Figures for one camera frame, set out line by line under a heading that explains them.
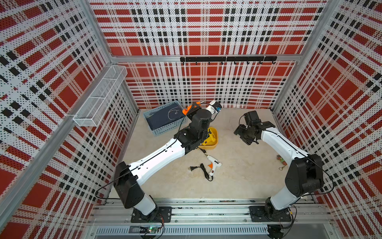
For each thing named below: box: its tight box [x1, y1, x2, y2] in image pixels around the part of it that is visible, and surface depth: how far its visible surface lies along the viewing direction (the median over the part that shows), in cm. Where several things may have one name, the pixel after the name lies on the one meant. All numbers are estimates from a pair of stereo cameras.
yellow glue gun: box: [201, 132, 216, 146], surface depth 101 cm
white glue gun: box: [204, 153, 223, 177], surface depth 92 cm
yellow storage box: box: [198, 126, 219, 150], surface depth 100 cm
